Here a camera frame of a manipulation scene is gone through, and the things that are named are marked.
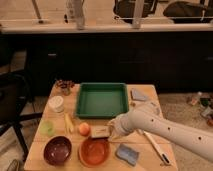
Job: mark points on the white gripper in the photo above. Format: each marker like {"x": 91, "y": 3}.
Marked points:
{"x": 113, "y": 133}

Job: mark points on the wooden board eraser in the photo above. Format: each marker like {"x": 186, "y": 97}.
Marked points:
{"x": 100, "y": 131}

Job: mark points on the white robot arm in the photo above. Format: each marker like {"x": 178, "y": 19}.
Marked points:
{"x": 145, "y": 116}

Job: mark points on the orange bowl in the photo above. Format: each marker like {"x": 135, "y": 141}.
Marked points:
{"x": 94, "y": 152}

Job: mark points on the dark purple bowl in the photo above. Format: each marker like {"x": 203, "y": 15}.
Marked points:
{"x": 57, "y": 150}

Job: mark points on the blue sponge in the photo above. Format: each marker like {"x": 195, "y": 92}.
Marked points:
{"x": 127, "y": 154}

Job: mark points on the orange ball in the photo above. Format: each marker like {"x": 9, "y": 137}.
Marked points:
{"x": 84, "y": 129}

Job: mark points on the green plastic tray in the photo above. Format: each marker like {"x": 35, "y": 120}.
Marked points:
{"x": 101, "y": 100}

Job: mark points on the grey blue cloth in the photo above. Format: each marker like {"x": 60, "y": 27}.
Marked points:
{"x": 136, "y": 95}

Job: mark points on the white cylindrical container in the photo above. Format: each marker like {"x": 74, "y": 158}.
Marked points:
{"x": 56, "y": 103}

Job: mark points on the light green cup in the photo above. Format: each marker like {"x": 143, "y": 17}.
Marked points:
{"x": 46, "y": 128}

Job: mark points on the black office chair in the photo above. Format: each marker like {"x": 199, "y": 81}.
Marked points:
{"x": 14, "y": 94}

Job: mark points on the white handled brush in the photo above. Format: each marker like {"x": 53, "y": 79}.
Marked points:
{"x": 156, "y": 146}

